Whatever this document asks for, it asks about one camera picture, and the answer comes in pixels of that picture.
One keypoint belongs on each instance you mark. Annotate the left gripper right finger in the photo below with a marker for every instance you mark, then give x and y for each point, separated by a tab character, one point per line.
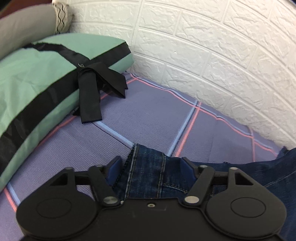
202	177

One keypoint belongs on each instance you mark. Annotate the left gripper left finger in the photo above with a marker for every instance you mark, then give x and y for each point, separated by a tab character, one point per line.
102	178

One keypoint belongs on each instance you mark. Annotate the dark blue denim jeans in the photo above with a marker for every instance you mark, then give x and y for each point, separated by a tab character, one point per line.
248	201

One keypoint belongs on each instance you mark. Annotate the purple plaid bed sheet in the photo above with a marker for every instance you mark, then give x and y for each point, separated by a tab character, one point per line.
152	115

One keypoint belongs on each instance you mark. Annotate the grey pillow with patterned edge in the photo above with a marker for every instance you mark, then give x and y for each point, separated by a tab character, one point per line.
32	24

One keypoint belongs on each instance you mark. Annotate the green pillow with black straps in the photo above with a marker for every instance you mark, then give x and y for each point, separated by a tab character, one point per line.
40	86

